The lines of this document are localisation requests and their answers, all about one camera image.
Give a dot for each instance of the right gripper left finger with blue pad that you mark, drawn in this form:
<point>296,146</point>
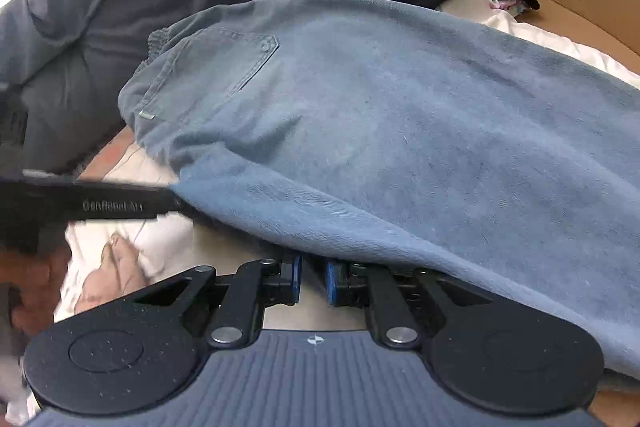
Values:
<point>241,299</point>

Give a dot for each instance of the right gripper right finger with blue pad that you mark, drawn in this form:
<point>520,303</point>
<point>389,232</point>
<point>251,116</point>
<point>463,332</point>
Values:
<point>374,290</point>

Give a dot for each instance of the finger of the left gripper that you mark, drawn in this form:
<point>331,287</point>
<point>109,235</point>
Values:
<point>185,209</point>

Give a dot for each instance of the light blue denim shorts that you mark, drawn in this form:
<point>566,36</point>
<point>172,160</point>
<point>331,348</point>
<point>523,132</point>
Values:
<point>377,131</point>

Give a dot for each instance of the person left hand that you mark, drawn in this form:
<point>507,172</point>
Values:
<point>38,281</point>

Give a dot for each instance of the cream bear print bedsheet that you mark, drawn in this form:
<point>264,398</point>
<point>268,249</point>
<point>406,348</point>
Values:
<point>173,244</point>

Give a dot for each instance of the person bare foot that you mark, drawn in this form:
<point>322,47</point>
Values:
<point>118,275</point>

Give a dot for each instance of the dark grey pillow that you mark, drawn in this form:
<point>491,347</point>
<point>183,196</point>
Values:
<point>125,6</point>

